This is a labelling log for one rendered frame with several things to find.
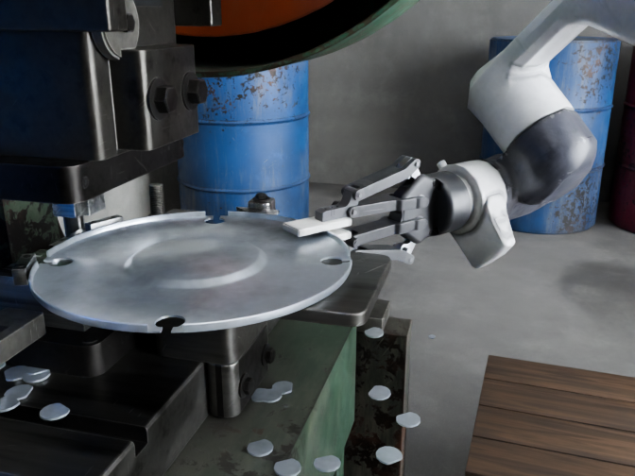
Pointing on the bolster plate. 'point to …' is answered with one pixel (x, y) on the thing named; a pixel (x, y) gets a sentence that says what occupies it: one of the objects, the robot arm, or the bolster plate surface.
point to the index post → (262, 201)
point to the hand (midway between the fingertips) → (317, 230)
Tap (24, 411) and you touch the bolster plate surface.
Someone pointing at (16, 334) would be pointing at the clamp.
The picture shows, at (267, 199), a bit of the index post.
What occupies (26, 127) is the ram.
